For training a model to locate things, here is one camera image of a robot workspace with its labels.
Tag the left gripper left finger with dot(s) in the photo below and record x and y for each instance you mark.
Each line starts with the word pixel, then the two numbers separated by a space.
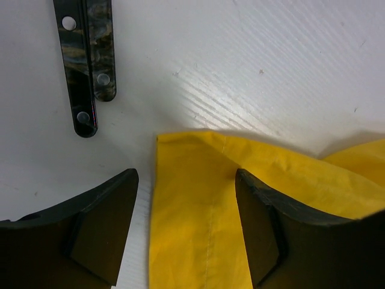
pixel 78 243

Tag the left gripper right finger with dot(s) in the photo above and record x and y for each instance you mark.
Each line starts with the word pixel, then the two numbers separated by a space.
pixel 292 245

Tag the yellow cloth placemat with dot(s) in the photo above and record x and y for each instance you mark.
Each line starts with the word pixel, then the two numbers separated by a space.
pixel 195 231

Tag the dark marbled handle fork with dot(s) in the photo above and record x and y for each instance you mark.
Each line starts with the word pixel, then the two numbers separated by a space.
pixel 100 40

